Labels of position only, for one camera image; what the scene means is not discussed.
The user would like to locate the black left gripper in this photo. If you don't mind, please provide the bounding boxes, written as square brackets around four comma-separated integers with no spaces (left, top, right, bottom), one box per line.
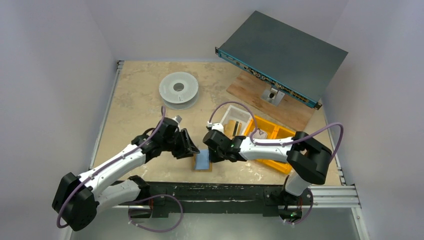
[162,128,199,159]

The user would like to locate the yellow leather card holder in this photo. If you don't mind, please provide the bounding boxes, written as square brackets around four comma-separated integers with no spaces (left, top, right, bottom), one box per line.
[192,149,212,172]

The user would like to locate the gold credit cards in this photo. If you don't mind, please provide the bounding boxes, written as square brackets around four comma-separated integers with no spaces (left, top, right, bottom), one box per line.
[224,120,242,138]

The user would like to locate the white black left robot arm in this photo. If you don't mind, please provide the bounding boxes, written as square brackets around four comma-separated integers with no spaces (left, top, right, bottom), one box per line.
[52,116,200,231]

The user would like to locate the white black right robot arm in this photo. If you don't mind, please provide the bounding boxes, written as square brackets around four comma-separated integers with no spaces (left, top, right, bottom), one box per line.
[202,128,333,204]

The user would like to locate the white card in bin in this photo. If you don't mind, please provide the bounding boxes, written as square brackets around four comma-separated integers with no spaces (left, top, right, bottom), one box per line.
[252,129,268,139]

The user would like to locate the white plastic bin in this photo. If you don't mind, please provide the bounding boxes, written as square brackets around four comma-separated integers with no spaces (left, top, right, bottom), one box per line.
[220,105,252,135]

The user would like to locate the yellow plastic bin middle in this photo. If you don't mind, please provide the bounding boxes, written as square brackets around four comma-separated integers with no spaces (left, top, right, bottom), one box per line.
[244,115,278,139]

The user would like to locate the yellow plastic bin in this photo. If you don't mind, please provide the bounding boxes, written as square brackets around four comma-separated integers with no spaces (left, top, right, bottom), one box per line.
[256,126,295,175]
[244,115,278,139]

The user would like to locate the yellow plastic bin right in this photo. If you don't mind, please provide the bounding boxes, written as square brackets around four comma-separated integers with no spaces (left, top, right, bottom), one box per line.
[256,126,295,175]

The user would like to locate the white filament spool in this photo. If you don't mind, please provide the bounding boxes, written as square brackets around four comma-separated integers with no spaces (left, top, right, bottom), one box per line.
[158,71,199,110]

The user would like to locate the brown wooden board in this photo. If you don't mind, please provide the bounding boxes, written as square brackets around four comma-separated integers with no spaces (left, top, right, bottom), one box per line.
[227,71,315,131]

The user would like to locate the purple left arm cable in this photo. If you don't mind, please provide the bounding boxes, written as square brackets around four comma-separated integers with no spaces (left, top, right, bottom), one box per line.
[56,105,167,229]

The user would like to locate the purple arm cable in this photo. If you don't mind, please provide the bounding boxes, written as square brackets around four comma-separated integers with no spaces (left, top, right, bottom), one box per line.
[56,105,167,229]
[208,100,345,163]

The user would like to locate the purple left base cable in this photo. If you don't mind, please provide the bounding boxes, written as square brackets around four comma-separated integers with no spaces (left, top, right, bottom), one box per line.
[127,193,185,233]

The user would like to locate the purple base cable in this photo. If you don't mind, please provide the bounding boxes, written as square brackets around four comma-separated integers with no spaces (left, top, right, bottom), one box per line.
[127,193,185,233]
[283,188,316,226]

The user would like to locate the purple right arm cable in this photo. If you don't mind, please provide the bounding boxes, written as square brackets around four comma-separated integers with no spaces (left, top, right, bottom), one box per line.
[208,100,345,163]

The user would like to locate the grey metal stand bracket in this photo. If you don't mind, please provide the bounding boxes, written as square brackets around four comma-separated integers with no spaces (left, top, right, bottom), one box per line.
[261,86,286,106]

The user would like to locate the aluminium frame rail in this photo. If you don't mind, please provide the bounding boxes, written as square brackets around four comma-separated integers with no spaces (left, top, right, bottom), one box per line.
[77,59,125,173]

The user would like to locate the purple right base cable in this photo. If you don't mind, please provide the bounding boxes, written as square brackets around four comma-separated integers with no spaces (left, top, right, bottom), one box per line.
[283,188,316,226]

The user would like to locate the blue grey network switch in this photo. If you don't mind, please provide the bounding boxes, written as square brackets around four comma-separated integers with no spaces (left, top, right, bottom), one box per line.
[215,10,348,110]

